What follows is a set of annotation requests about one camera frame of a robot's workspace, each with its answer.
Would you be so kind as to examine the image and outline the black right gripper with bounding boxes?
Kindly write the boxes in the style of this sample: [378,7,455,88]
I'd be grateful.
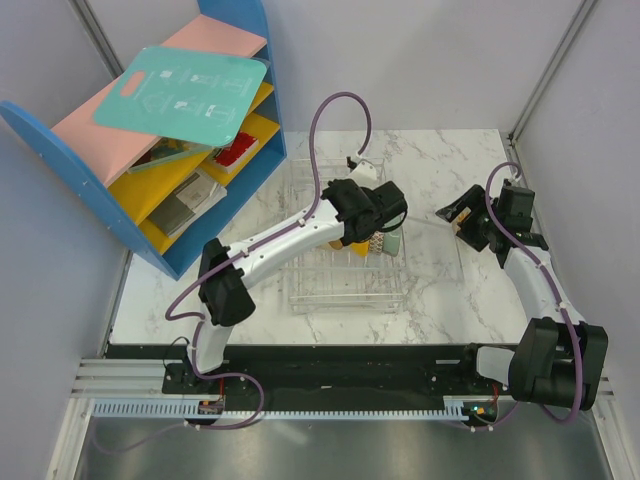
[437,184,504,253]

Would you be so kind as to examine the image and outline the orange yellow bowl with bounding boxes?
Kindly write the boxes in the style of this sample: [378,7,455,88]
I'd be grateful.
[347,241,369,258]

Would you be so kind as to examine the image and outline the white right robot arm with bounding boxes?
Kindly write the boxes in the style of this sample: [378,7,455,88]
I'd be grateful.
[436,182,608,411]

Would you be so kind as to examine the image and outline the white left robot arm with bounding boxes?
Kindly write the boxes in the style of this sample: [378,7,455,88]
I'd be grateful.
[184,161,407,393]

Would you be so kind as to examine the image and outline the purple scale pattern bowl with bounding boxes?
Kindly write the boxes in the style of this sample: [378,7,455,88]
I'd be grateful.
[368,232,385,255]

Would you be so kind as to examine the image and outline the mint green bowl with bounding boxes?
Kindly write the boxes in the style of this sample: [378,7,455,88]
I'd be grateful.
[382,225,403,257]

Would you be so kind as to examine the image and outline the red white box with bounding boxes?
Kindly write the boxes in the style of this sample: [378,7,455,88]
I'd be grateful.
[213,131,259,173]

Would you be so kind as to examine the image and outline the grey setup guide booklet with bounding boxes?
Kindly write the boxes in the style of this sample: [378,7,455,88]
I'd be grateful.
[148,168,227,238]

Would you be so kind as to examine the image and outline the blue pink yellow shelf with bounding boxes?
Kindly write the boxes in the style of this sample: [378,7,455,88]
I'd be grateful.
[1,1,286,278]

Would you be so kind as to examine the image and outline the teal cutting board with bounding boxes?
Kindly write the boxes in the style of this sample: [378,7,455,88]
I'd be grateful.
[93,46,269,147]

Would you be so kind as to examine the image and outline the green book under board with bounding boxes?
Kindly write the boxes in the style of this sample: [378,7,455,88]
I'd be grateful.
[127,137,213,173]

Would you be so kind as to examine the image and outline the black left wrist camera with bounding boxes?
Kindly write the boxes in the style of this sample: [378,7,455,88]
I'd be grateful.
[371,181,408,227]

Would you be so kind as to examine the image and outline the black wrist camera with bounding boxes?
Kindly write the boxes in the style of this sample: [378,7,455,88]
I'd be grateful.
[496,185,535,232]
[371,181,408,227]

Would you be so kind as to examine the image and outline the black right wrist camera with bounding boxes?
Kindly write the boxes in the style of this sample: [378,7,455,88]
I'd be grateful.
[496,185,535,232]

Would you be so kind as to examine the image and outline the white wire dish rack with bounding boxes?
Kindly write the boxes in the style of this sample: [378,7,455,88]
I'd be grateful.
[234,157,466,315]

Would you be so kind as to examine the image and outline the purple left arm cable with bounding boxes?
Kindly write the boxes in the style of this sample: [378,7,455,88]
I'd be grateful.
[165,91,374,321]

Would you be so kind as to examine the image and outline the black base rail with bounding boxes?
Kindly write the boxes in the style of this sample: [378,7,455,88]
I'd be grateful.
[159,340,521,416]

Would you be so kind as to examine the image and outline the white slotted cable duct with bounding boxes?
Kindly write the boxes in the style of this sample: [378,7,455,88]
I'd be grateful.
[92,396,469,421]

